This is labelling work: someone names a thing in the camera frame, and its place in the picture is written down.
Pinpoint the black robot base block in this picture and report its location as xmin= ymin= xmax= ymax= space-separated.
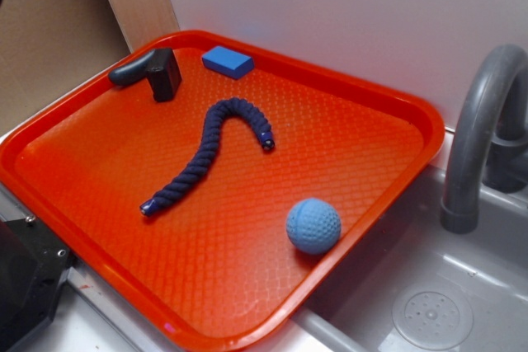
xmin=1 ymin=217 xmax=73 ymax=351

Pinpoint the orange plastic tray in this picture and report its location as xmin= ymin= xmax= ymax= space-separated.
xmin=1 ymin=31 xmax=444 ymax=351

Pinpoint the blue dimpled ball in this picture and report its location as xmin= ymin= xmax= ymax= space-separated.
xmin=285 ymin=198 xmax=342 ymax=255

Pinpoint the blue rectangular block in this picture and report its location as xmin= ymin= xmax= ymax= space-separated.
xmin=201 ymin=46 xmax=255 ymax=80

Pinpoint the grey toy sink basin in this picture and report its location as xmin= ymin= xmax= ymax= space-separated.
xmin=294 ymin=167 xmax=527 ymax=351

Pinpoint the grey toy faucet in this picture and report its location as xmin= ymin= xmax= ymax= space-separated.
xmin=441 ymin=45 xmax=527 ymax=234

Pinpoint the navy braided rope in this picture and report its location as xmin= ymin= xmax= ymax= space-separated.
xmin=139 ymin=96 xmax=276 ymax=217

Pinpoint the black box with handle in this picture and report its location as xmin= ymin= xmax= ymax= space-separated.
xmin=108 ymin=48 xmax=182 ymax=102

